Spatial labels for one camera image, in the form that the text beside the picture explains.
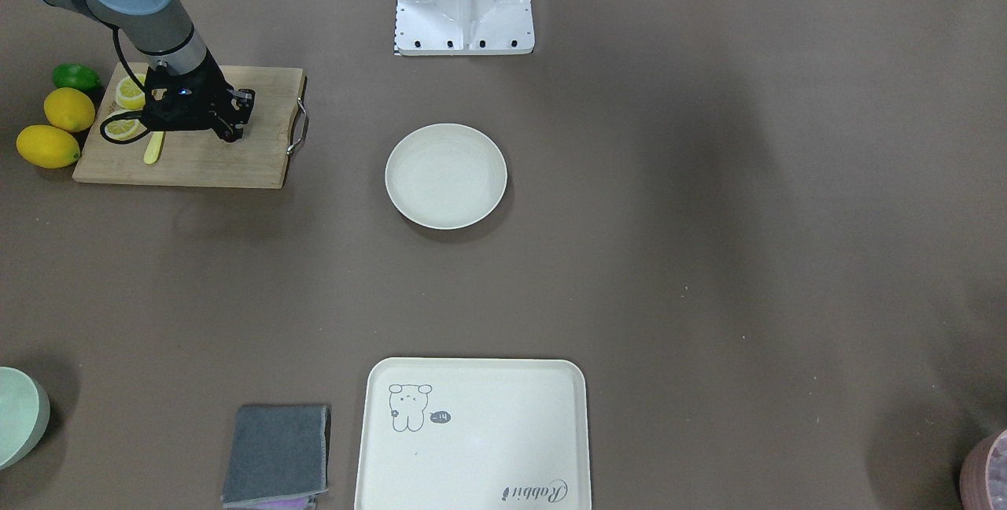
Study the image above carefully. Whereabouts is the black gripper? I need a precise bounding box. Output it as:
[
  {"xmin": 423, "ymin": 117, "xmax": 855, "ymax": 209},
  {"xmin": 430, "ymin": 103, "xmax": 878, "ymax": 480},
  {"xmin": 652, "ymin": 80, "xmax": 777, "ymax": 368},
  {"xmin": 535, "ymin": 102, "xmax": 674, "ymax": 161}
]
[{"xmin": 145, "ymin": 54, "xmax": 256, "ymax": 142}]

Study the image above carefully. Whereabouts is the beige round plate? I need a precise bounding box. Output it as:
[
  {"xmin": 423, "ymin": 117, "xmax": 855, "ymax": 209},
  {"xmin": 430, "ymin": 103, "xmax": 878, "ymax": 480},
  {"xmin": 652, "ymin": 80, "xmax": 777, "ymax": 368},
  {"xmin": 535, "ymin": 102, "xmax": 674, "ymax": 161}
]
[{"xmin": 384, "ymin": 123, "xmax": 508, "ymax": 231}]

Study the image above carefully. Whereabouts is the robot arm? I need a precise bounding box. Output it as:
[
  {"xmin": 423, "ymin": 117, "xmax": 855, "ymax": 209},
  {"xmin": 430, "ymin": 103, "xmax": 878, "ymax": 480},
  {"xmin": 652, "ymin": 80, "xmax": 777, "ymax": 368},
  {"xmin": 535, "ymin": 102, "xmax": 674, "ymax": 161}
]
[{"xmin": 39, "ymin": 0, "xmax": 255, "ymax": 142}]

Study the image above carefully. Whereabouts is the cream rabbit tray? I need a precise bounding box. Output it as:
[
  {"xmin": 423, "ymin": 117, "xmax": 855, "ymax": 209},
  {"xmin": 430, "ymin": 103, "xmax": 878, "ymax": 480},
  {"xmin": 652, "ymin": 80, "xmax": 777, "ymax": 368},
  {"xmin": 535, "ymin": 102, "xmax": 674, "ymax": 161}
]
[{"xmin": 355, "ymin": 358, "xmax": 592, "ymax": 509}]

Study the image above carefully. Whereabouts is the bamboo cutting board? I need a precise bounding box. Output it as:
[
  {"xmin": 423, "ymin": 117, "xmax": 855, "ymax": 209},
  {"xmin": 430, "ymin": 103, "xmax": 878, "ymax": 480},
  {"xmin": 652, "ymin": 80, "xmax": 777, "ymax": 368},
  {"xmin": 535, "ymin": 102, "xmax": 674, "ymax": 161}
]
[{"xmin": 71, "ymin": 65, "xmax": 307, "ymax": 190}]

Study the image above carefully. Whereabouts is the yellow plastic knife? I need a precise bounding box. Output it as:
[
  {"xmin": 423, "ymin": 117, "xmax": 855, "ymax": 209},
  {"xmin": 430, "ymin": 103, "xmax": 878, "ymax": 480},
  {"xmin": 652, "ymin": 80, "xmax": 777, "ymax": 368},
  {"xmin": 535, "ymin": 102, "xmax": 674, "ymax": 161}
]
[{"xmin": 143, "ymin": 131, "xmax": 165, "ymax": 165}]

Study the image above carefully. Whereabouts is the lemon slice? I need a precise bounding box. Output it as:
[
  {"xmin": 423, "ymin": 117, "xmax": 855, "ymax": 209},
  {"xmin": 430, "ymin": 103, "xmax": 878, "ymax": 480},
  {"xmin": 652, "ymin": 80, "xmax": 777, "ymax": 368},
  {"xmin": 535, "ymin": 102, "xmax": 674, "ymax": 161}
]
[
  {"xmin": 115, "ymin": 75, "xmax": 146, "ymax": 111},
  {"xmin": 100, "ymin": 109, "xmax": 148, "ymax": 144}
]

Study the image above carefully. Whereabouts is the yellow lemon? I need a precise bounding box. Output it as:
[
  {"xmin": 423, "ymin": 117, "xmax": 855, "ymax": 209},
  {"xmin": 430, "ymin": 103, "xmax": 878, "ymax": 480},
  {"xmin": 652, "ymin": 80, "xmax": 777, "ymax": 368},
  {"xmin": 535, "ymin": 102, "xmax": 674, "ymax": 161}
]
[
  {"xmin": 16, "ymin": 125, "xmax": 80, "ymax": 169},
  {"xmin": 43, "ymin": 87, "xmax": 96, "ymax": 134}
]

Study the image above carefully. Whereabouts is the green lime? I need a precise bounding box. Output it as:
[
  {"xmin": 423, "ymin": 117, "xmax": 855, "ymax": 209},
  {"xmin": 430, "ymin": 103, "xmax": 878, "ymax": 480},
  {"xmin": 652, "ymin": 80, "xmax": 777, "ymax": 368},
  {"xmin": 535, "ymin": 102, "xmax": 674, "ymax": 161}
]
[{"xmin": 50, "ymin": 63, "xmax": 103, "ymax": 94}]

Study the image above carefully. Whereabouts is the grey folded cloth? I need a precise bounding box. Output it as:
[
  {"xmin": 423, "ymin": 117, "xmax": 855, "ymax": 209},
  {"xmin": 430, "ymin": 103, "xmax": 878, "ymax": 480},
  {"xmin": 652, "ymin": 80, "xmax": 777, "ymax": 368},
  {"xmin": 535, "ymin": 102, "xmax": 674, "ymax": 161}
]
[{"xmin": 222, "ymin": 404, "xmax": 330, "ymax": 509}]

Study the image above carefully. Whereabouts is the mint green bowl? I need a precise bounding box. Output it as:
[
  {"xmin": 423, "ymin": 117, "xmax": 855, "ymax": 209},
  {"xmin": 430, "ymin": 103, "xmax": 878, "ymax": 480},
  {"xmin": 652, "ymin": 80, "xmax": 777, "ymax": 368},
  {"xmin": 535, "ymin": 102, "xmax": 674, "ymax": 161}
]
[{"xmin": 1, "ymin": 367, "xmax": 50, "ymax": 470}]

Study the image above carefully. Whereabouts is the pink bowl of ice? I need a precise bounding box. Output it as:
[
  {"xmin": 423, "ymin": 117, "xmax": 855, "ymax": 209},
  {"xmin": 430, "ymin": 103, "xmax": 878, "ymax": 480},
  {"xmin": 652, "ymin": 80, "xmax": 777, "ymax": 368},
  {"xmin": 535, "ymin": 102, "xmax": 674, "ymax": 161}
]
[{"xmin": 959, "ymin": 430, "xmax": 1006, "ymax": 509}]

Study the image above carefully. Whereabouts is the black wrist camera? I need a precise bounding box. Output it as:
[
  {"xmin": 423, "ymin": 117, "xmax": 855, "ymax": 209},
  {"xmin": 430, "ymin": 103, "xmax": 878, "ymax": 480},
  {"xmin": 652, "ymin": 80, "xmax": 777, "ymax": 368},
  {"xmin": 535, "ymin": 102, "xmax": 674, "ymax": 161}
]
[{"xmin": 140, "ymin": 86, "xmax": 201, "ymax": 132}]

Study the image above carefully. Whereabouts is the white mounting pedestal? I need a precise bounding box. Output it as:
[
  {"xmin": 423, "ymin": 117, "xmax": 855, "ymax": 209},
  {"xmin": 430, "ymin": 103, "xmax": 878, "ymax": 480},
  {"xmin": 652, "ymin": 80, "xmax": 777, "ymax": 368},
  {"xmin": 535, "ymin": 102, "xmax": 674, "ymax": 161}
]
[{"xmin": 393, "ymin": 0, "xmax": 536, "ymax": 56}]

